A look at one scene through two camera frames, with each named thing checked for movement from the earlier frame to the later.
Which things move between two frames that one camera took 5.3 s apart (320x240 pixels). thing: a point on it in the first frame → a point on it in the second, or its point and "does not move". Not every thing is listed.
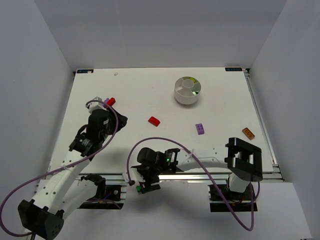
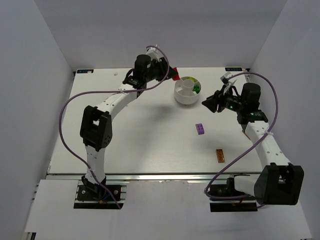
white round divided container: (186, 90) does not move
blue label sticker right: (238, 69) does not move
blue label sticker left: (85, 71) does not move
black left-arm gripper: (119, 119) → (163, 69)
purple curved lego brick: (200, 129) does not move
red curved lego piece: (154, 121) → (176, 77)
